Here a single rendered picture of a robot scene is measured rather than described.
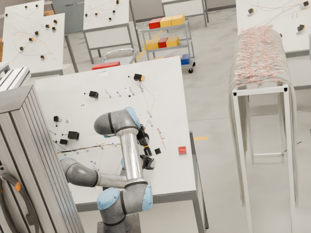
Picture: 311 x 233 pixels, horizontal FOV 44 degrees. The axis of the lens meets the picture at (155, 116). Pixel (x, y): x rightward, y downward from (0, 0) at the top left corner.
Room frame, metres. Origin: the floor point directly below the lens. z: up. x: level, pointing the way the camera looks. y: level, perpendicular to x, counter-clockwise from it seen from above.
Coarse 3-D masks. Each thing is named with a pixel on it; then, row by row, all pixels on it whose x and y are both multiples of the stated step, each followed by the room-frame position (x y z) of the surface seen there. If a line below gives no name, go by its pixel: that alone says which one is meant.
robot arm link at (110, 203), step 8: (104, 192) 1.55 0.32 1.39; (112, 192) 1.52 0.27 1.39; (120, 192) 1.53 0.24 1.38; (104, 200) 1.48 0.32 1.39; (112, 200) 1.47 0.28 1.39; (120, 200) 1.48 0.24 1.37; (104, 208) 1.47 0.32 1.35; (112, 208) 1.46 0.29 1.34; (120, 208) 1.46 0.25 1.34; (104, 216) 1.47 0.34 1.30; (112, 216) 1.46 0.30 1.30; (120, 216) 1.48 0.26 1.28
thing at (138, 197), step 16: (112, 112) 1.83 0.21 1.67; (128, 112) 1.81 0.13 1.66; (112, 128) 1.78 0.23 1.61; (128, 128) 1.74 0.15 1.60; (128, 144) 1.69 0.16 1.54; (128, 160) 1.63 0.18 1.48; (128, 176) 1.58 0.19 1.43; (128, 192) 1.51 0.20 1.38; (144, 192) 1.49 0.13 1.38; (128, 208) 1.46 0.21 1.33; (144, 208) 1.46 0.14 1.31
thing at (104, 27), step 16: (96, 0) 9.81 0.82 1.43; (112, 0) 9.63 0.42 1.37; (128, 0) 9.46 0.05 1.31; (96, 16) 9.51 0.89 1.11; (112, 16) 9.37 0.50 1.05; (128, 16) 9.20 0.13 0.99; (96, 32) 9.33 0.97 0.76; (112, 32) 9.20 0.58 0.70; (128, 32) 9.06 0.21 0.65; (96, 48) 9.34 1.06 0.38
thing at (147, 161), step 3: (141, 156) 2.15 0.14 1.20; (144, 156) 2.17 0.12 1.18; (147, 156) 2.21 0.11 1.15; (144, 159) 2.15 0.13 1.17; (147, 159) 2.17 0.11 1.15; (150, 159) 2.17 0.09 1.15; (153, 159) 2.19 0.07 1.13; (144, 162) 2.16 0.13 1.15; (147, 162) 2.16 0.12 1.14; (150, 162) 2.19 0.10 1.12; (144, 165) 2.15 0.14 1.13; (147, 165) 2.15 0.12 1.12; (144, 168) 2.15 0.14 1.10; (147, 168) 2.15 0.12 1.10
